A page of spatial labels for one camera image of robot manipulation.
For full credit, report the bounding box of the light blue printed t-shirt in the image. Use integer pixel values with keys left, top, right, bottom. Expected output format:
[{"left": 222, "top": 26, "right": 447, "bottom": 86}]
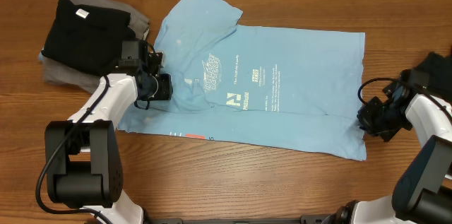
[{"left": 119, "top": 0, "right": 367, "bottom": 160}]

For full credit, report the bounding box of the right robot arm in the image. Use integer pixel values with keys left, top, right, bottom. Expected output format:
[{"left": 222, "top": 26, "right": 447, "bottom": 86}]
[{"left": 322, "top": 69, "right": 451, "bottom": 224}]

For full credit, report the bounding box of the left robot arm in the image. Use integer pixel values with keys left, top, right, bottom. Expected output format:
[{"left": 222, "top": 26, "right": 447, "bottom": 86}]
[{"left": 35, "top": 40, "right": 172, "bottom": 224}]

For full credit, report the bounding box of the dark navy garment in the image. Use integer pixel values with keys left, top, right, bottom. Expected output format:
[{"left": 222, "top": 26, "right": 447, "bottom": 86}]
[{"left": 415, "top": 52, "right": 452, "bottom": 103}]

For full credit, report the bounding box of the folded black garment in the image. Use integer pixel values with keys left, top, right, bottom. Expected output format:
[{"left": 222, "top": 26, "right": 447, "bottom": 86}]
[{"left": 42, "top": 0, "right": 136, "bottom": 76}]

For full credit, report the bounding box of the folded grey garment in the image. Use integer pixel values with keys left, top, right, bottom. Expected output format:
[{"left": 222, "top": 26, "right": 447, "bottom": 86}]
[{"left": 38, "top": 0, "right": 150, "bottom": 93}]

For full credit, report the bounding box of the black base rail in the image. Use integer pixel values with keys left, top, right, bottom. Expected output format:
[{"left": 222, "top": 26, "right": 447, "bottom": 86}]
[{"left": 143, "top": 214, "right": 335, "bottom": 224}]

